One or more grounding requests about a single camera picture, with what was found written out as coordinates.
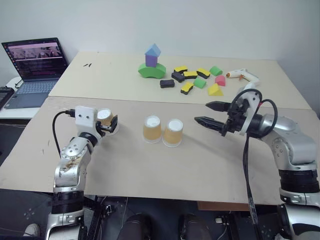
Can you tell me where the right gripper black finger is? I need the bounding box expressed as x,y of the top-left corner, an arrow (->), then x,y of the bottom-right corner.
194,115 -> 227,135
204,100 -> 230,114

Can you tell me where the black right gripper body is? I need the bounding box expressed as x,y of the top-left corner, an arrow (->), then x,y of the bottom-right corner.
220,96 -> 251,137

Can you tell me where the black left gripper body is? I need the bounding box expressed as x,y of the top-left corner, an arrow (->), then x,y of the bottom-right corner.
95,120 -> 113,138

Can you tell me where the orange paper cup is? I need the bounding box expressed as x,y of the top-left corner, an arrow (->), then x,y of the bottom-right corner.
142,114 -> 162,145
96,108 -> 121,136
161,118 -> 184,148

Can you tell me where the yellow foam wedge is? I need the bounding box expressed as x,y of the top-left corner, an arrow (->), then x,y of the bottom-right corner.
207,83 -> 225,97

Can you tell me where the pink foam block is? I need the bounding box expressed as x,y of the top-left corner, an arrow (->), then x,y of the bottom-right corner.
214,75 -> 227,87

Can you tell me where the yellow and black sponge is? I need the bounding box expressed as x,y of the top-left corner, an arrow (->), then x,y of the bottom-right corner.
183,70 -> 199,80
173,64 -> 189,74
196,67 -> 212,80
180,81 -> 195,96

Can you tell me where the white glue gun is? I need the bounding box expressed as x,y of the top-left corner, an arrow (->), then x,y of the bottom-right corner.
225,67 -> 260,92

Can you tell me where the black sponge block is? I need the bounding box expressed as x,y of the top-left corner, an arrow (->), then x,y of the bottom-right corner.
171,71 -> 186,83
159,79 -> 176,90

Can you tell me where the green foam arch block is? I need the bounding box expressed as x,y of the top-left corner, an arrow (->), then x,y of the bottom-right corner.
137,62 -> 167,80

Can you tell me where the purple foam cube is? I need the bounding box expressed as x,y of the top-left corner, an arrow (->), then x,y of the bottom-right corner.
145,54 -> 159,68

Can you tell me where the grey open laptop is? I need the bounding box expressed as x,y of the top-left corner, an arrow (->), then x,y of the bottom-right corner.
1,37 -> 70,110

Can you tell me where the white side table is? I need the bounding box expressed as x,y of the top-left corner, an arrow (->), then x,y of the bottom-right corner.
0,76 -> 42,121

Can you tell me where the blue foam triangular prism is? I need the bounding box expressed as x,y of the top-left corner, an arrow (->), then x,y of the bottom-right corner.
144,43 -> 162,57

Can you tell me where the black electronic device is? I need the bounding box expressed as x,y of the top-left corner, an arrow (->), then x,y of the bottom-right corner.
0,85 -> 15,111

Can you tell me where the dark rounded shape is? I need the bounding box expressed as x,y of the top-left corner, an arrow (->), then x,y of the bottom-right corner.
178,212 -> 214,240
117,212 -> 154,240

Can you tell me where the dark grey dotted panel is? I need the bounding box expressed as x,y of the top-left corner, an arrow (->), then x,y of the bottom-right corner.
0,188 -> 55,240

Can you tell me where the white shoe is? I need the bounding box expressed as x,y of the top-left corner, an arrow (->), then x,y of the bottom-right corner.
22,223 -> 41,237

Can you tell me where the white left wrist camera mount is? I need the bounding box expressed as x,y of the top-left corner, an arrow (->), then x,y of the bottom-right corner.
74,105 -> 103,145

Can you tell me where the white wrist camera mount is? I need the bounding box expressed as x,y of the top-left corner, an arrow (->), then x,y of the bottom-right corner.
233,88 -> 264,137
74,105 -> 103,145

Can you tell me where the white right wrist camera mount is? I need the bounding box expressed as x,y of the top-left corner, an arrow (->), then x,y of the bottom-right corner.
233,88 -> 264,137

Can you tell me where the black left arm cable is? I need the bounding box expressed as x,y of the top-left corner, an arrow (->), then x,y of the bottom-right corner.
51,109 -> 77,157

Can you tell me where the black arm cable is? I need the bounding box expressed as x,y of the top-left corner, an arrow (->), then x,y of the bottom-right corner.
242,98 -> 279,227
51,109 -> 77,157

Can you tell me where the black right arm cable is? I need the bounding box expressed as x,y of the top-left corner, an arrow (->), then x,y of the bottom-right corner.
242,98 -> 279,227

